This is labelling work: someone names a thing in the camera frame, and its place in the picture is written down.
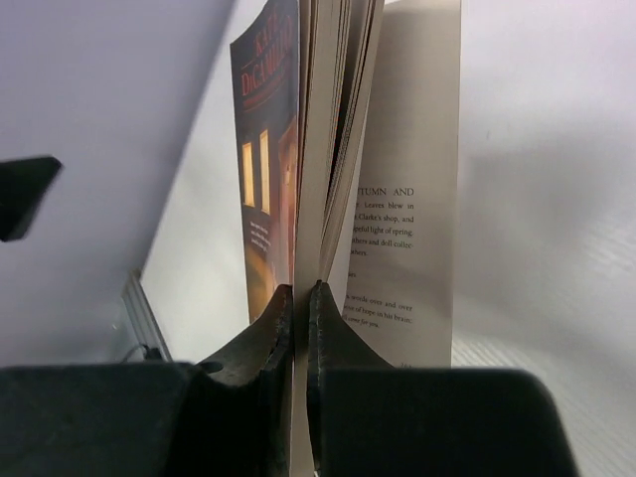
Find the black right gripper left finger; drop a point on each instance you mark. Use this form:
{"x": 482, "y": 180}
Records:
{"x": 228, "y": 415}

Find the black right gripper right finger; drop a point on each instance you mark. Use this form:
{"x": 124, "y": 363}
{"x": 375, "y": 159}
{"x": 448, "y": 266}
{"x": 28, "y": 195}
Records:
{"x": 368, "y": 418}

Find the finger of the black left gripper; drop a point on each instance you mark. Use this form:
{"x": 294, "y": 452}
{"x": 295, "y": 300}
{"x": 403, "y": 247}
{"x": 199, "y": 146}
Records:
{"x": 24, "y": 185}

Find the dark orange book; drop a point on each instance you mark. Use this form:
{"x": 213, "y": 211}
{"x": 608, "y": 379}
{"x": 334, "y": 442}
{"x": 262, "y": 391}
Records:
{"x": 346, "y": 117}

